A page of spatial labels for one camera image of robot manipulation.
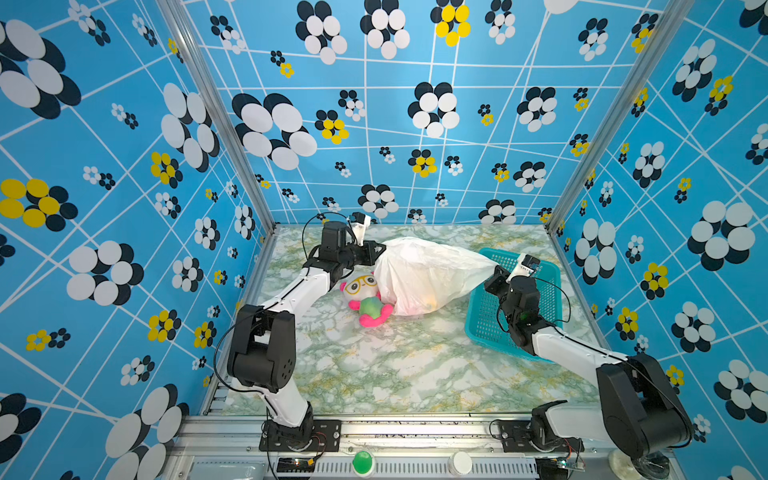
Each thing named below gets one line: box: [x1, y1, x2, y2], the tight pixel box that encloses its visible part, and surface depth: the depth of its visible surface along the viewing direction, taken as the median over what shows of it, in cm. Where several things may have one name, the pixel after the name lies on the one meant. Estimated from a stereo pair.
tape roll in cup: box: [608, 449, 670, 480], surface depth 62 cm
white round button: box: [448, 451, 473, 476], surface depth 65 cm
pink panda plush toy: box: [339, 265, 395, 328], surface depth 94 cm
